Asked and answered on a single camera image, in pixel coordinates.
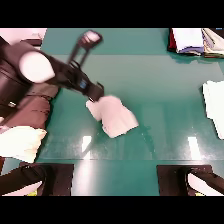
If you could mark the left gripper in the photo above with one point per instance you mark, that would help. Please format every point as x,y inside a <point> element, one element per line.
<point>89,87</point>

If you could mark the white T-shirt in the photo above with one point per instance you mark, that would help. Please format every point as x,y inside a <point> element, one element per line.
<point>115,116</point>

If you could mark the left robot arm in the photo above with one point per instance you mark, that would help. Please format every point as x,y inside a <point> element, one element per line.
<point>35,66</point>

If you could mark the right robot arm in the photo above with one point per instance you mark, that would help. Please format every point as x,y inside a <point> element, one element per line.
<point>203,181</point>

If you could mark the brown garment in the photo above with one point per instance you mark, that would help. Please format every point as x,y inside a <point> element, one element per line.
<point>33,111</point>

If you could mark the pale pink garment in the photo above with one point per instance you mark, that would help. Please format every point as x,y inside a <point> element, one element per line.
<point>20,33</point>

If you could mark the cream garment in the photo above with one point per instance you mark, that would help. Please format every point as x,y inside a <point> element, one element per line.
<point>20,143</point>

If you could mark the red garment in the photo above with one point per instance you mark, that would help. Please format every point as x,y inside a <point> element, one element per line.
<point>171,41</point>

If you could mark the white folded garment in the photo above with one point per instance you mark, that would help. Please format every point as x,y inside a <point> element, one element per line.
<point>188,39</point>

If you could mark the beige folded garment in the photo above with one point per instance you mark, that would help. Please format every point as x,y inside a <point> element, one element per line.
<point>213,41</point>

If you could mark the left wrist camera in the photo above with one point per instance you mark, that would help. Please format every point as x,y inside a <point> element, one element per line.
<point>89,37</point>

